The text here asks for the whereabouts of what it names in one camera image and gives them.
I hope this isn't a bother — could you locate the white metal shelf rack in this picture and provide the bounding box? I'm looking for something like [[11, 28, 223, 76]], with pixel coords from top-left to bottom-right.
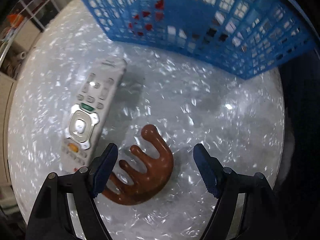
[[15, 0, 60, 32]]

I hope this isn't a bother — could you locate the brown wooden hand-shaped massager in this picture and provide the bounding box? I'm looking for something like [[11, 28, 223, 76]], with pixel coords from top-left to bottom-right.
[[102, 124, 174, 205]]

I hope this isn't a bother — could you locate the beige TV cabinet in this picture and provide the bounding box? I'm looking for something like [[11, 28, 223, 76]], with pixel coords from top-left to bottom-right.
[[1, 18, 40, 186]]

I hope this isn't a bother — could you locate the white TV remote control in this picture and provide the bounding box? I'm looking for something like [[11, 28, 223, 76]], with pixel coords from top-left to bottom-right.
[[61, 56, 127, 173]]

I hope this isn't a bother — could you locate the blue plastic lattice basket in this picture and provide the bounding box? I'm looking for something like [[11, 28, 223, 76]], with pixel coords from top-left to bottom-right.
[[82, 0, 319, 79]]

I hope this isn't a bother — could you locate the orange bag on cabinet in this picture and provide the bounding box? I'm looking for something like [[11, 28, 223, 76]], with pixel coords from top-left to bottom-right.
[[7, 14, 24, 28]]

